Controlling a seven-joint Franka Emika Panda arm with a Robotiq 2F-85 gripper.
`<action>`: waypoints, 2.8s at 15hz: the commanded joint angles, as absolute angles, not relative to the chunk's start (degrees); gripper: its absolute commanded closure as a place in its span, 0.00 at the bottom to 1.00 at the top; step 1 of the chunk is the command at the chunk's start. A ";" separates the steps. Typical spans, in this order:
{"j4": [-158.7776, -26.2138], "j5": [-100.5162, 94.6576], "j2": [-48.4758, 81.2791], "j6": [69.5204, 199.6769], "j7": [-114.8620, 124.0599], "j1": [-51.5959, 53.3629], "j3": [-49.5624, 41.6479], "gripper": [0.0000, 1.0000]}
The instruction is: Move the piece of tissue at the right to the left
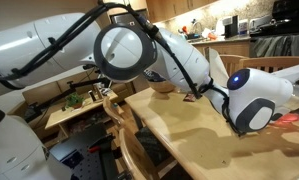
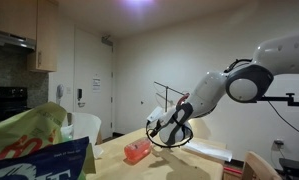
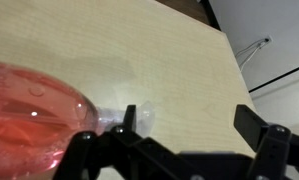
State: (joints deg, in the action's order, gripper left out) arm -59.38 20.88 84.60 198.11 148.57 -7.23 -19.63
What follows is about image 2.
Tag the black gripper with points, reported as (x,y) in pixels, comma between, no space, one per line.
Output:
(158,125)

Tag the spray bottle with red liquid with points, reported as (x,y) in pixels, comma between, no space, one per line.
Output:
(137,150)

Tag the white paper tissue sheet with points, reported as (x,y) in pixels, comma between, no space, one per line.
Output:
(209,150)

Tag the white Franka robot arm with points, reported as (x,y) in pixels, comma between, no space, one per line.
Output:
(209,90)

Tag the white upright paper towel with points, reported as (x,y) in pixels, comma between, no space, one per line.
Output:
(85,126)

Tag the white paper door sign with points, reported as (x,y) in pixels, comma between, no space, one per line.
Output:
(96,84)

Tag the clear bag of green contents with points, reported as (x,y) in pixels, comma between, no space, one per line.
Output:
(66,133)

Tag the white door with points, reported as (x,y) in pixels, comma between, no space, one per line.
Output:
(92,60)

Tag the gray door closer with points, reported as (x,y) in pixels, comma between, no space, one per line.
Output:
(106,40)

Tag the dark blue chip bag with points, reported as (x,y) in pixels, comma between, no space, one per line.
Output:
(39,163)

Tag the green chip bag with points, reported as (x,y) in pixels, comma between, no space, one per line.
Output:
(25,133)

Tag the black kitchen stove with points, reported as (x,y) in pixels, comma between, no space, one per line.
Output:
(5,103)

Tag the silver range hood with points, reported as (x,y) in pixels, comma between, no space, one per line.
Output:
(12,39)

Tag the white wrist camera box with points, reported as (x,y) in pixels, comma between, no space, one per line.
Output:
(155,114)

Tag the black wall intercom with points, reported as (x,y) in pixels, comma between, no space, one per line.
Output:
(79,94)

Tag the white light switch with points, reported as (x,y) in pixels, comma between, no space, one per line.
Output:
(68,90)

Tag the white wall phone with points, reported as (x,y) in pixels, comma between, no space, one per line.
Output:
(60,91)

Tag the white wall outlet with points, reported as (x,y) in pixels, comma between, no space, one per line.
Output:
(278,142)

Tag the black articulated camera boom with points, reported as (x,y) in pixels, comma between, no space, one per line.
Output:
(282,98)

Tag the wooden wall cabinet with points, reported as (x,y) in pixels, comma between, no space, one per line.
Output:
(12,15)
(45,36)

